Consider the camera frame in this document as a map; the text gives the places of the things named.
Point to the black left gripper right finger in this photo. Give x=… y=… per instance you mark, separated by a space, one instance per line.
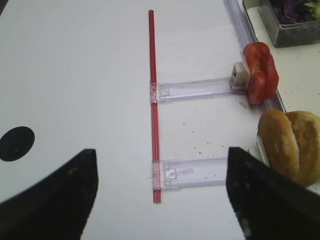
x=267 y=205

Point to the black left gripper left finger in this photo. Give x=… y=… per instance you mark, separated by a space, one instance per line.
x=57 y=207

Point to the bun bottom half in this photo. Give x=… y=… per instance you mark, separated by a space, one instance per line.
x=280 y=144

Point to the back tomato slice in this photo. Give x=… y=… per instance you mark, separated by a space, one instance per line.
x=271 y=75

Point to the tomato slice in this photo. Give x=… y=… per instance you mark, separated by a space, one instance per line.
x=256 y=85
x=271 y=75

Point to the white tomato pusher block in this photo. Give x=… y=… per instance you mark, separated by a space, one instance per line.
x=240 y=75

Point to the front tomato slice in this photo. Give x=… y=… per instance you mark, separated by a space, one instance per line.
x=256 y=85

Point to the shredded green lettuce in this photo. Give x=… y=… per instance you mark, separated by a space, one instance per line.
x=314 y=8

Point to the white bun pusher block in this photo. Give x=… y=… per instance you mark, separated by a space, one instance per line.
x=259 y=151

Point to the remaining left bun half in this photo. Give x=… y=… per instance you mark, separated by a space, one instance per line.
x=306 y=128

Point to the left red straw strip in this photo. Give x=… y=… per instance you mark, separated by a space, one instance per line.
x=154 y=105

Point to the metal tray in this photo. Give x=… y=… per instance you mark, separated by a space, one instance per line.
x=299 y=87

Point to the clear plastic salad container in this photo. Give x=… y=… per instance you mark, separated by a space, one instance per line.
x=284 y=35

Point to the shredded purple cabbage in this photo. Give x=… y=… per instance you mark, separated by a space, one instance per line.
x=292 y=11

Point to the lower left clear rail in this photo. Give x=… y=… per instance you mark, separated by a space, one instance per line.
x=170 y=175

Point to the clear rail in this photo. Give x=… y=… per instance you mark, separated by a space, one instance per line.
x=170 y=175
x=188 y=90

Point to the upper left clear rail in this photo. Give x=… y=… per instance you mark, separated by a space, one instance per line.
x=188 y=90

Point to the left clear divider wall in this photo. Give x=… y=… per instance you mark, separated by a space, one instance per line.
x=241 y=28

